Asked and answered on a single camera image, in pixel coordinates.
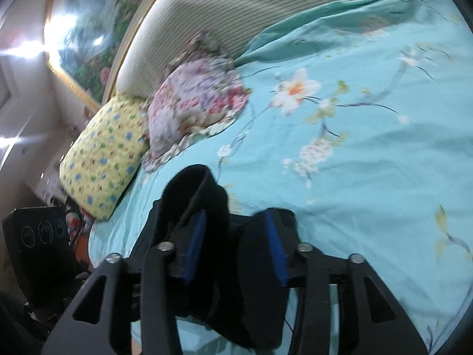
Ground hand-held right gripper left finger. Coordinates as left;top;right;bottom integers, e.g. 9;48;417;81
41;209;208;355

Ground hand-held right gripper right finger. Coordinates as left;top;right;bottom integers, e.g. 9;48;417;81
264;211;431;355

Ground black pants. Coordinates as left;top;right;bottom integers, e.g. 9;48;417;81
129;164;300;350

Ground red patterned cloth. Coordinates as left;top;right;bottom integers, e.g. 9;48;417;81
67;209;91;245

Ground teal floral bed sheet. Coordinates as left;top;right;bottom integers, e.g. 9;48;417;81
89;0;473;355

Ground yellow flower-print pillow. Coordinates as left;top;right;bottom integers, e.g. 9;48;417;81
59;94;150;222

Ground black speaker box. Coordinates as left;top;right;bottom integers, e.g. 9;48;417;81
3;206;89;304

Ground pink floral pillow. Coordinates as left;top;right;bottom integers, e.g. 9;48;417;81
142;31;252;172

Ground gold framed landscape painting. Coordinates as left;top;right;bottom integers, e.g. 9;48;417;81
44;0;193;109

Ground striped padded headboard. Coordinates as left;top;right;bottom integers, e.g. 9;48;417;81
116;0;425;99

